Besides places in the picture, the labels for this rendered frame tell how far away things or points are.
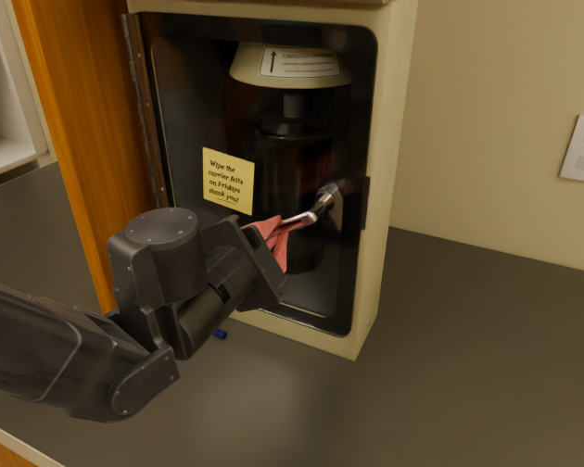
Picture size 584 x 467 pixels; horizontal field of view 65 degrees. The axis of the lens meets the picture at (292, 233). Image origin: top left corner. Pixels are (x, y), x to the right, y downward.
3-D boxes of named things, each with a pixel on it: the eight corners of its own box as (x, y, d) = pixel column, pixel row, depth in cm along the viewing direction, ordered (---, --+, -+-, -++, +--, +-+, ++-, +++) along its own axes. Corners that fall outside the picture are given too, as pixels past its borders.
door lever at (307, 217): (278, 227, 59) (269, 210, 58) (338, 207, 53) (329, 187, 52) (258, 248, 55) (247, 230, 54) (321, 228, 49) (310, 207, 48)
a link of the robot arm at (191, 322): (140, 356, 41) (190, 377, 39) (121, 296, 37) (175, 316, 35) (189, 309, 46) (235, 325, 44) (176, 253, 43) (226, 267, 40)
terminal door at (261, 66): (176, 278, 75) (130, 9, 54) (350, 338, 64) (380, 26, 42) (172, 281, 74) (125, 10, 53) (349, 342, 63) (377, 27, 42)
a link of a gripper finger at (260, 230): (288, 192, 51) (244, 233, 44) (318, 246, 53) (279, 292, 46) (247, 208, 55) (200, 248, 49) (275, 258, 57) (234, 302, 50)
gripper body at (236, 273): (239, 210, 45) (193, 248, 39) (289, 294, 47) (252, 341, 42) (198, 226, 49) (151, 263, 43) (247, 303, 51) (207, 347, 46)
